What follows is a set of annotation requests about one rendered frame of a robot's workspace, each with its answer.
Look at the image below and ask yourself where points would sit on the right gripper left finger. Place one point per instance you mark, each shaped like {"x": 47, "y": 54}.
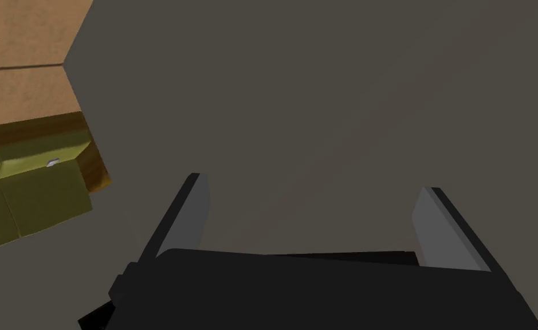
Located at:
{"x": 184, "y": 219}

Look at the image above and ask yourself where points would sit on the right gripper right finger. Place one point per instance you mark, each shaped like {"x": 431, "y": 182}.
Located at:
{"x": 447, "y": 233}

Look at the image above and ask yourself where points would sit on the olive green cabinet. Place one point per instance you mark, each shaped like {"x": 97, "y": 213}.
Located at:
{"x": 35, "y": 192}

